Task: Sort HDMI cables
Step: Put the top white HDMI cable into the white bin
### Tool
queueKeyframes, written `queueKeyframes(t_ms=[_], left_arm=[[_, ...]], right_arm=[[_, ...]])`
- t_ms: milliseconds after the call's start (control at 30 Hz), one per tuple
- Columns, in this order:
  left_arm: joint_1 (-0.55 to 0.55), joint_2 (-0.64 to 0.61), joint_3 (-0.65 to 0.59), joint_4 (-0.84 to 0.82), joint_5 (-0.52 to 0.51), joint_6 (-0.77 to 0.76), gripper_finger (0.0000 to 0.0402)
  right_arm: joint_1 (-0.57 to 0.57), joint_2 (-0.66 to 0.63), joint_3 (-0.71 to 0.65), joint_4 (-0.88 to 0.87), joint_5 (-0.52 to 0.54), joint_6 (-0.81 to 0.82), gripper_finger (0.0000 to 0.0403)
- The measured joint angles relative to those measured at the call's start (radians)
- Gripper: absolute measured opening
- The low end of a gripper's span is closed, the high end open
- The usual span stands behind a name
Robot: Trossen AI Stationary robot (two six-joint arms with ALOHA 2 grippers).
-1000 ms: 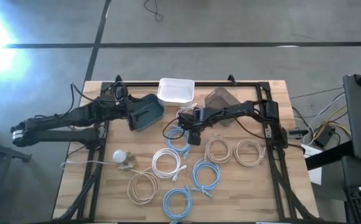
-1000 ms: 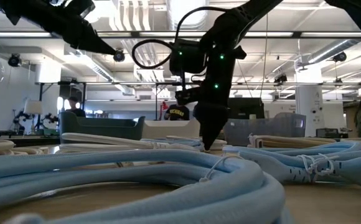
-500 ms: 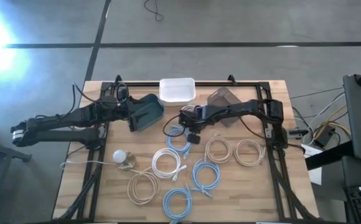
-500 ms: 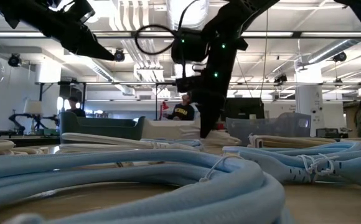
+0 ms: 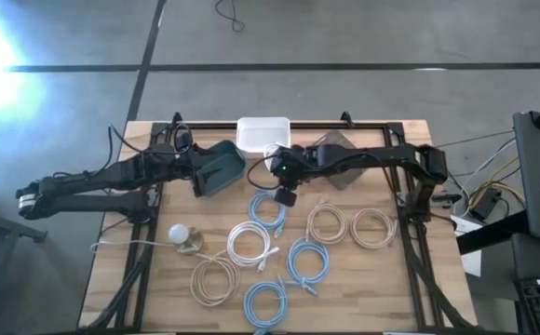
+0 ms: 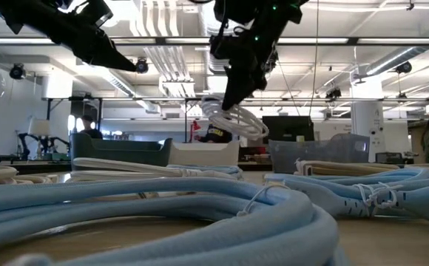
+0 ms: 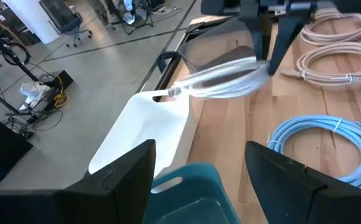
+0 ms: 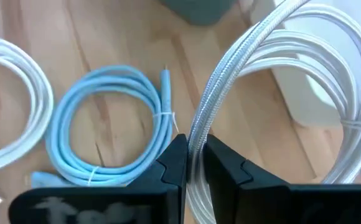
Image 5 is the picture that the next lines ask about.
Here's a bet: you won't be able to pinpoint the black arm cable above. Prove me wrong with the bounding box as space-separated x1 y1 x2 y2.
105 121 195 157
246 165 278 193

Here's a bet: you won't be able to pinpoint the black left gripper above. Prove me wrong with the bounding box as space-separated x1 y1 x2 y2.
183 146 224 199

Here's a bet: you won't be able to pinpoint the white lamp bulb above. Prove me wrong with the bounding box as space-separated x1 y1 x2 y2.
167 222 192 247

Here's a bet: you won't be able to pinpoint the black cart bar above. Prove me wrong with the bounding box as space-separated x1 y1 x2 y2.
455 209 532 256

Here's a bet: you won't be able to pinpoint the grey translucent plastic bin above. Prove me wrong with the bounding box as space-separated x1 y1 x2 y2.
313 130 369 192

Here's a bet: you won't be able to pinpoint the white paper sheet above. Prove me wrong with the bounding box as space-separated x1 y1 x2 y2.
450 212 484 278

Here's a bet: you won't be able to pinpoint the black power adapter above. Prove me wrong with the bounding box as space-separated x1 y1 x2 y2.
466 187 505 222

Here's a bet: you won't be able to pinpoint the white plastic bin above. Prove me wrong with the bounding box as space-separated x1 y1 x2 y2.
236 116 292 154

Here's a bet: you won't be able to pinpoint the black floor stand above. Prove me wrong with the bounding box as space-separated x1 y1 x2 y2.
0 184 48 245

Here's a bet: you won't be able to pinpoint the black metal table frame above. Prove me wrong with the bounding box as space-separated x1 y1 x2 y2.
83 111 475 333

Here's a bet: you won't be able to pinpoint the light blue cable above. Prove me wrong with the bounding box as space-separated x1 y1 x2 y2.
243 274 290 334
248 189 288 239
284 236 331 296

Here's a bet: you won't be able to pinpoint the black floor cable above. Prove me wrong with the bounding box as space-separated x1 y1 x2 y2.
213 0 247 34

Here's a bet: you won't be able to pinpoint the teal plastic bin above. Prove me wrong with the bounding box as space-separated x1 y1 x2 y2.
194 139 248 197

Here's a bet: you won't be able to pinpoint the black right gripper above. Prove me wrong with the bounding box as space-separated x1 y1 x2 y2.
269 146 316 208

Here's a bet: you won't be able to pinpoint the yellow floor cables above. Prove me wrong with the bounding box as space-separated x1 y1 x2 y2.
467 155 527 210

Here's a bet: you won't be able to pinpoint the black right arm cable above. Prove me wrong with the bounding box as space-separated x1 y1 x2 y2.
246 165 278 193

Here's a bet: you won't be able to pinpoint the beige cable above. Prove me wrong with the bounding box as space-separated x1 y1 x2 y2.
304 196 348 246
349 207 398 250
189 249 242 308

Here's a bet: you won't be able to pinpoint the white cable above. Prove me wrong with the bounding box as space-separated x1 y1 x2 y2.
226 220 281 273

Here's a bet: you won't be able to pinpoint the white lamp cord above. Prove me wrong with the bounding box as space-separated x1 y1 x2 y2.
88 237 174 255

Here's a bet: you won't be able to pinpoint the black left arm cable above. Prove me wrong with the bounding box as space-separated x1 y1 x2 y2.
105 121 195 157

